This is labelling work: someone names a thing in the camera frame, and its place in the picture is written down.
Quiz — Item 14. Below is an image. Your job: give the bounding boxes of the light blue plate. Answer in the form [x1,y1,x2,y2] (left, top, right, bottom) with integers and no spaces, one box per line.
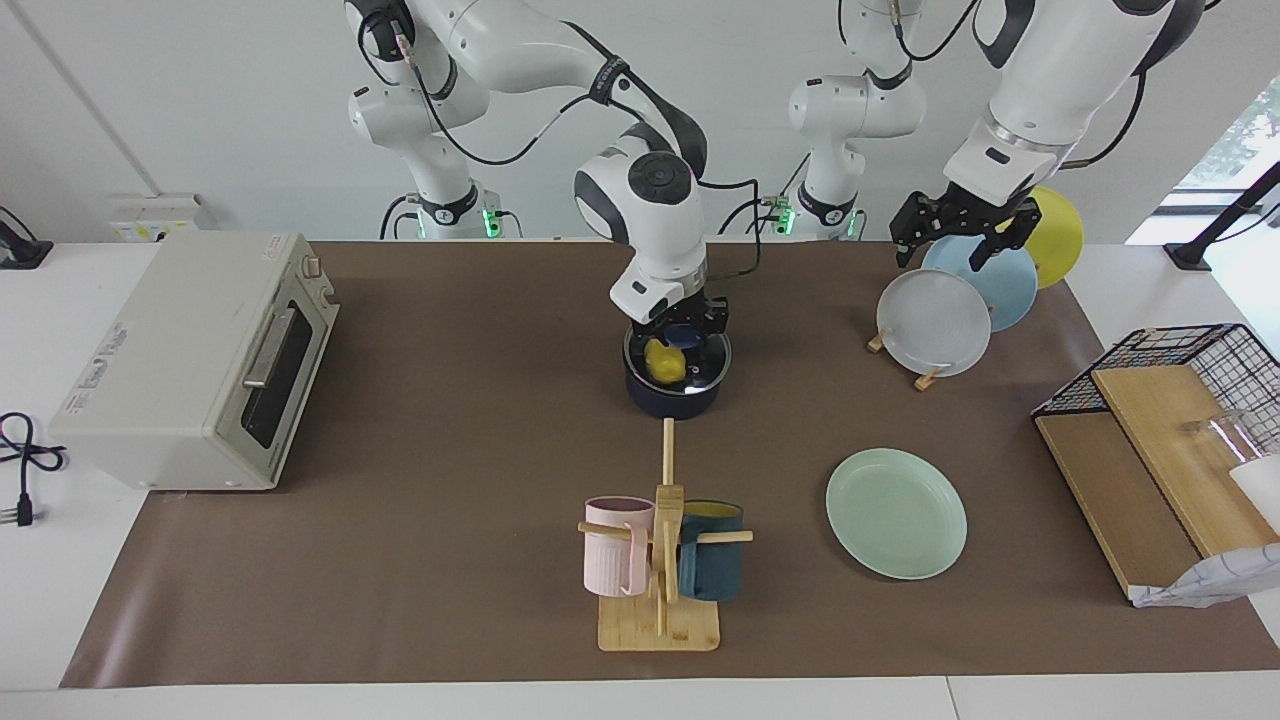
[922,235,1039,333]

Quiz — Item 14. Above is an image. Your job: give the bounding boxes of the light wooden board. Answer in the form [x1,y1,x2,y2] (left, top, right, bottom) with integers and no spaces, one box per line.
[1092,365,1280,558]

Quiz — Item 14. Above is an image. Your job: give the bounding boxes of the dark blue mug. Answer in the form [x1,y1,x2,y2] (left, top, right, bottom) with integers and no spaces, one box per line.
[678,501,745,602]

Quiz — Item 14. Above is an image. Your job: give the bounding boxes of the window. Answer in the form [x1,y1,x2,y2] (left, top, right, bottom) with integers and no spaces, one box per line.
[1172,78,1280,216]

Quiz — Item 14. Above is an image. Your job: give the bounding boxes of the yellow plate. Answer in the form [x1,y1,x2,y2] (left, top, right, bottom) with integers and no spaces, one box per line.
[1018,186,1084,289]

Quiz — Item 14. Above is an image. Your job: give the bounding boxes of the pale green plate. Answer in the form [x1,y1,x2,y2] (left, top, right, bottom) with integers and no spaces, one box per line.
[826,447,969,581]

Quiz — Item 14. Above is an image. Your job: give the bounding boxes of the brown table mat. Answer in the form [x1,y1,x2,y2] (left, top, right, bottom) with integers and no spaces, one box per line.
[60,240,1280,689]

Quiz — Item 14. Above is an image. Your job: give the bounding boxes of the clear drinking glass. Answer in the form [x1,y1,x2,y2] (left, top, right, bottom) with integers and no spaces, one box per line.
[1183,408,1253,463]

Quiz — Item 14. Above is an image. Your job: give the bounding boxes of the black pot purple handle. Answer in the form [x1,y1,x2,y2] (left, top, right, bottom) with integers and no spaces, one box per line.
[623,325,734,419]

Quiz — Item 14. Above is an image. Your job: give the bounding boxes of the glass lid purple knob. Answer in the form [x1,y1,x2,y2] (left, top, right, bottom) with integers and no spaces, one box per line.
[624,322,733,394]

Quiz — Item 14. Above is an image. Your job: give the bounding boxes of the black wire basket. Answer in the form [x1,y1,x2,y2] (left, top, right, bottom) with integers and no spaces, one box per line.
[1032,323,1280,461]

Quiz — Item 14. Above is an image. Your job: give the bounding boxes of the white checked cloth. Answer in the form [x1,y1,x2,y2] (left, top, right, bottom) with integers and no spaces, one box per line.
[1130,543,1280,609]

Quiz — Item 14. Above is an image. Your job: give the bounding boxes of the grey plate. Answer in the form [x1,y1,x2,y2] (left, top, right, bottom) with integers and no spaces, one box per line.
[876,268,993,378]

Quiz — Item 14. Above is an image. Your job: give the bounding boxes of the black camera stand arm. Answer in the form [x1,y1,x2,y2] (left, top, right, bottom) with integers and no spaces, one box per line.
[1165,160,1280,271]

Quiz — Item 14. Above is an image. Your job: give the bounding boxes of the black power cord plug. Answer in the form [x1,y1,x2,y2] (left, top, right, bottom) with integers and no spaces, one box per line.
[0,412,67,528]

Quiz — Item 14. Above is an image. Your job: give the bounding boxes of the white cup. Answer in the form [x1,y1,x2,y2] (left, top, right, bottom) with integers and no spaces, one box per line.
[1228,455,1280,533]

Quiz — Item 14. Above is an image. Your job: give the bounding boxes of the white wall power strip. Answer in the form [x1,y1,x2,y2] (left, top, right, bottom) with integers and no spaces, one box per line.
[108,193,216,243]

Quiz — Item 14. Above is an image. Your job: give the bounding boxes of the wooden plate rack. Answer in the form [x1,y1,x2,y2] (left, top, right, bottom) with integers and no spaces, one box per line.
[867,335,946,392]

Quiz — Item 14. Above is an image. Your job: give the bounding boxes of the yellow potato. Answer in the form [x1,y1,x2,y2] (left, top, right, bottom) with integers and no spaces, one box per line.
[644,338,688,385]

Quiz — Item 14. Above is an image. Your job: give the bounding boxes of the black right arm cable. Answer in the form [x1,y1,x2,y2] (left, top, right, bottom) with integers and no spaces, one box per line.
[358,10,763,279]

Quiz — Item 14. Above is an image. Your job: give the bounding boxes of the wooden mug tree stand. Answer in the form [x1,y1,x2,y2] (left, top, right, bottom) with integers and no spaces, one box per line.
[578,418,754,653]

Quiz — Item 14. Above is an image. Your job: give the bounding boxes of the black desk clamp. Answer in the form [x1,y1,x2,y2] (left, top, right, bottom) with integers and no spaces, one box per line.
[0,205,53,269]

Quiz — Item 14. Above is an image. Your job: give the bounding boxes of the pink mug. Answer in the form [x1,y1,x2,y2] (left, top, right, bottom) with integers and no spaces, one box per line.
[583,497,656,598]

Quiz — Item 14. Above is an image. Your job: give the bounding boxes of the beige toaster oven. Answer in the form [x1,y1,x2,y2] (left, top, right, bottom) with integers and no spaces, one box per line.
[50,232,341,491]

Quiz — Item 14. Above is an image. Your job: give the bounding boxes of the brown wooden board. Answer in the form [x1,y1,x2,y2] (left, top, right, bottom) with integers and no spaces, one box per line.
[1035,413,1201,599]

